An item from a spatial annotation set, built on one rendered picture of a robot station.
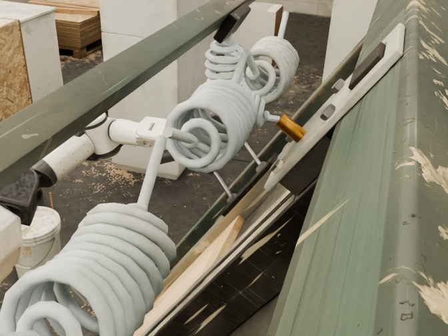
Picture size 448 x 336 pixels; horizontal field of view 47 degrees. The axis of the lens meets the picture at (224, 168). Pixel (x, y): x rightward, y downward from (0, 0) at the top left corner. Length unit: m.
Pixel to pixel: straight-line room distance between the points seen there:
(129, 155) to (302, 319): 3.78
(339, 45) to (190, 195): 1.96
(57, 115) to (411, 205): 0.17
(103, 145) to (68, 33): 5.20
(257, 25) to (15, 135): 5.88
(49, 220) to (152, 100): 1.20
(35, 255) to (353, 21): 3.19
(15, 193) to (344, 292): 1.22
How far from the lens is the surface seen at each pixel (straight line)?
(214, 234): 1.27
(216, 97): 0.43
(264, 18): 6.06
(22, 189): 1.40
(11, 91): 3.37
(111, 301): 0.27
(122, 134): 1.46
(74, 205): 3.75
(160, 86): 3.63
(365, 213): 0.26
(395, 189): 0.25
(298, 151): 0.50
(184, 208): 3.64
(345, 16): 4.70
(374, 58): 0.49
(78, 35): 6.60
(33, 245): 2.92
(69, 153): 1.48
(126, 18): 3.60
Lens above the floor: 2.06
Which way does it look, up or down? 30 degrees down
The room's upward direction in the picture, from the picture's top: 2 degrees clockwise
